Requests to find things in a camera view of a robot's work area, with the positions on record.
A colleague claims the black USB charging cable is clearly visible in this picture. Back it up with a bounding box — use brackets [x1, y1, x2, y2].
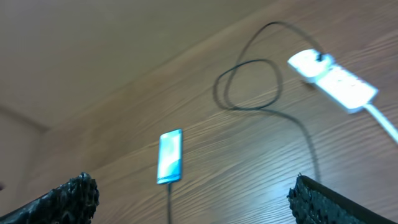
[166, 21, 326, 224]

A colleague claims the white power strip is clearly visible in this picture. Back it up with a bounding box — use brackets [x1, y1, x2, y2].
[287, 49, 378, 114]

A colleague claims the white power strip cord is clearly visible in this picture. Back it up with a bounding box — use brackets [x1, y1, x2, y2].
[363, 103, 398, 146]

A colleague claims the blue Samsung Galaxy smartphone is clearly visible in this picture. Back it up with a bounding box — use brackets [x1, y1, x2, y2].
[157, 129, 183, 185]

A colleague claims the brown cardboard backdrop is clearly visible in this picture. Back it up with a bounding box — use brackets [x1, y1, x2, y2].
[1, 0, 268, 212]

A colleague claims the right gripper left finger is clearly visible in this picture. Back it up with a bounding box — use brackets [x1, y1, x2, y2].
[1, 172, 100, 224]

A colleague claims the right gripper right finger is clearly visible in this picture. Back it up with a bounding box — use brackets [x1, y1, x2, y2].
[287, 175, 397, 224]

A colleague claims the white USB charger plug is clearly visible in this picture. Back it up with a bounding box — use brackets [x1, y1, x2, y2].
[307, 54, 335, 78]

